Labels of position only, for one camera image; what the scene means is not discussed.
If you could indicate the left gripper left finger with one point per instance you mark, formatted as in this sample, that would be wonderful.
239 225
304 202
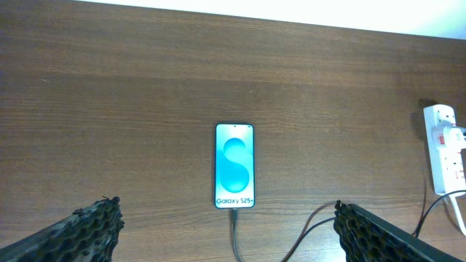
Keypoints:
88 234

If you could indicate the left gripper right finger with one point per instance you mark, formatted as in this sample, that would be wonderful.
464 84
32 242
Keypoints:
366 237

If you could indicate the white power strip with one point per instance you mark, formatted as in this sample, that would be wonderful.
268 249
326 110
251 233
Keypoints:
446 165

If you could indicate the blue Galaxy smartphone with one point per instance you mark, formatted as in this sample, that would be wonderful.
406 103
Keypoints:
235 177

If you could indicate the white USB charger adapter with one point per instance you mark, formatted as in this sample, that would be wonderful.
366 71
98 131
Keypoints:
449 137

